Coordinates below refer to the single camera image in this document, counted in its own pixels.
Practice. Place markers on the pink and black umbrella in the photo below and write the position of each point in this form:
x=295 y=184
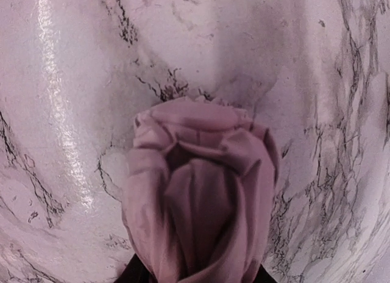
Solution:
x=200 y=191

